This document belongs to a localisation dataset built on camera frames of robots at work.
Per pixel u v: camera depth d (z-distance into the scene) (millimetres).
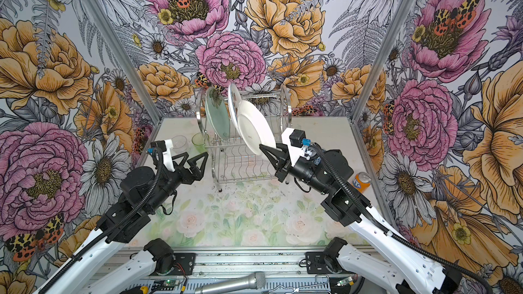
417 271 394
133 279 578
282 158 500
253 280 677
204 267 745
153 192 426
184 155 678
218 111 831
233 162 964
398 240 416
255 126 534
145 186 465
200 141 1052
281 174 496
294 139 458
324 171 431
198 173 587
